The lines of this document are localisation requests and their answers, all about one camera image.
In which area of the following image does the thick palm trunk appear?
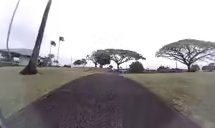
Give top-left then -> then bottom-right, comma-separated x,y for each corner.
19,0 -> 53,76

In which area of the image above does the round dark bush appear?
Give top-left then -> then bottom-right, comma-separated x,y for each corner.
128,61 -> 145,74

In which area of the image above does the tall palm tree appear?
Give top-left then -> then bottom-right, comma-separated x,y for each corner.
56,35 -> 66,64
49,40 -> 57,56

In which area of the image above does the thin curved palm trunk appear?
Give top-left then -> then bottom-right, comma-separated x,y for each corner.
5,0 -> 22,63

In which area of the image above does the dark leafy tree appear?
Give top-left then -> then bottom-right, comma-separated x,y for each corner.
85,50 -> 112,69

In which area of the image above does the dark asphalt path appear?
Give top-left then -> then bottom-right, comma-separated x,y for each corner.
2,72 -> 203,128

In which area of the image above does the low flat-roofed building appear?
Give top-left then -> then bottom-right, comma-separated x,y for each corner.
0,48 -> 35,66

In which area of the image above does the grass lawn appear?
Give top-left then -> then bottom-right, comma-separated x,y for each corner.
120,70 -> 215,128
0,65 -> 108,118

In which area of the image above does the wide spreading tree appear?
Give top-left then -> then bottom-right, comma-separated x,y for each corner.
94,48 -> 147,71
154,38 -> 215,73

